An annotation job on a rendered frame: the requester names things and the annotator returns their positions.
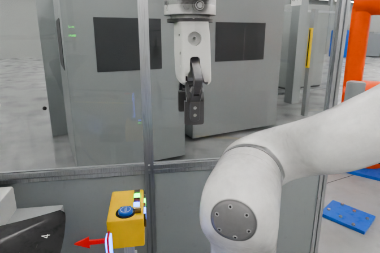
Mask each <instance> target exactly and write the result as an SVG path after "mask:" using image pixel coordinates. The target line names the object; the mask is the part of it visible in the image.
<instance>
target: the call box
mask: <svg viewBox="0 0 380 253"><path fill-rule="evenodd" d="M133 203H134V190H129V191H114V192H112V195H111V201H110V207H109V212H108V216H107V222H106V225H107V232H108V231H110V233H111V234H112V242H113V249H115V248H125V247H135V246H143V245H144V244H145V226H144V191H143V190H140V206H139V207H134V206H133ZM123 206H131V207H132V208H133V213H132V214H131V215H129V216H125V217H123V216H119V214H118V210H119V209H120V207H123ZM135 208H141V213H135Z"/></svg>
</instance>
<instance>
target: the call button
mask: <svg viewBox="0 0 380 253"><path fill-rule="evenodd" d="M132 213H133V208H132V207H131V206H123V207H120V209H119V210H118V214H119V216H123V217H125V216H129V215H131V214H132Z"/></svg>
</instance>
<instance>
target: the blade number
mask: <svg viewBox="0 0 380 253"><path fill-rule="evenodd" d="M52 236H53V232H44V233H39V234H38V238H37V241H51V239H52Z"/></svg>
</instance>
